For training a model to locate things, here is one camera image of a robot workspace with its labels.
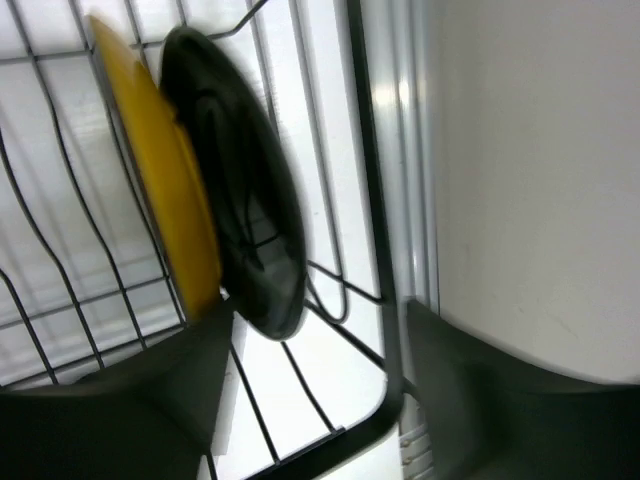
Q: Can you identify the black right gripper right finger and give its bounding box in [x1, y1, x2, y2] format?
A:
[405, 299, 639, 479]

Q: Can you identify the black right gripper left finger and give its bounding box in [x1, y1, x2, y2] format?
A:
[1, 300, 234, 479]

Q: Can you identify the yellow patterned plate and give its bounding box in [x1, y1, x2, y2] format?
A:
[87, 15, 222, 324]

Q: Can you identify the black plate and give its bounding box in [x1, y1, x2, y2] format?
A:
[160, 26, 307, 341]

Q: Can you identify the black wire dish rack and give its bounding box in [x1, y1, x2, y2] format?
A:
[1, 1, 434, 479]

